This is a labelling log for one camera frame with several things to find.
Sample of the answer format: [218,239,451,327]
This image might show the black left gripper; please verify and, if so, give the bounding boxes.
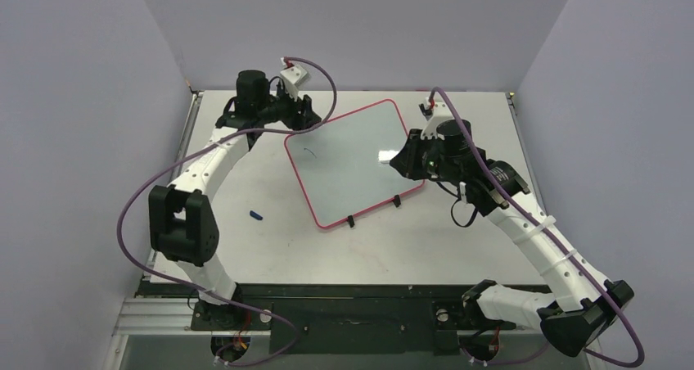
[258,83,321,133]

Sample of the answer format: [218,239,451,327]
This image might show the pink framed whiteboard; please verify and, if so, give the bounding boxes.
[284,99,425,229]

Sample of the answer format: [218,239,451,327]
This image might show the blue marker cap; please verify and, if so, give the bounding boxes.
[249,210,264,221]

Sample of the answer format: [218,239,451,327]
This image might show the white blue whiteboard marker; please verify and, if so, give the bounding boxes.
[377,150,399,164]

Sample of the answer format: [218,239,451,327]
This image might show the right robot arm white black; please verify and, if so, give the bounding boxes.
[390,120,634,357]

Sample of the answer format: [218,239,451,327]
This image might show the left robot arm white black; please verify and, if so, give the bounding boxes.
[148,65,321,329]

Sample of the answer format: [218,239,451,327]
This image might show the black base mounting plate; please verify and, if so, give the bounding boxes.
[135,280,516,358]

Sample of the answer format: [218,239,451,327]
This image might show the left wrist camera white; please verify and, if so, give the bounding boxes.
[279,57,310,101]

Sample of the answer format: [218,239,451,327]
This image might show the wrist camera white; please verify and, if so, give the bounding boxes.
[279,57,310,101]
[419,101,453,140]

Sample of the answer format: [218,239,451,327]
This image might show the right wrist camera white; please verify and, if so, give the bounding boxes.
[419,101,453,140]

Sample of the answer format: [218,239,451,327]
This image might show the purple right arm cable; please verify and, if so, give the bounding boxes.
[428,87,647,368]

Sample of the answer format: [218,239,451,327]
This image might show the aluminium extrusion rail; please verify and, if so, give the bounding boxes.
[110,296,273,337]

